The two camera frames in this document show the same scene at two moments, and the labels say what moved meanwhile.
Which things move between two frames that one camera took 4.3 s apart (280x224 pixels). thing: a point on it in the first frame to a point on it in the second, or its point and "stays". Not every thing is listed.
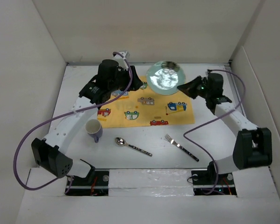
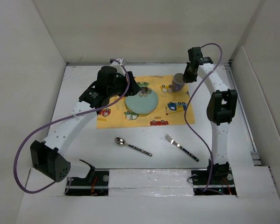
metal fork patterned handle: [168, 138] stays
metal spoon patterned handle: [121, 141] stays
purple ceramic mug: [94, 129] to [178, 82]
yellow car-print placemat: [145, 107] stays
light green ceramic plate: [163, 77] to [145, 101]
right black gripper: [189, 87] to [186, 76]
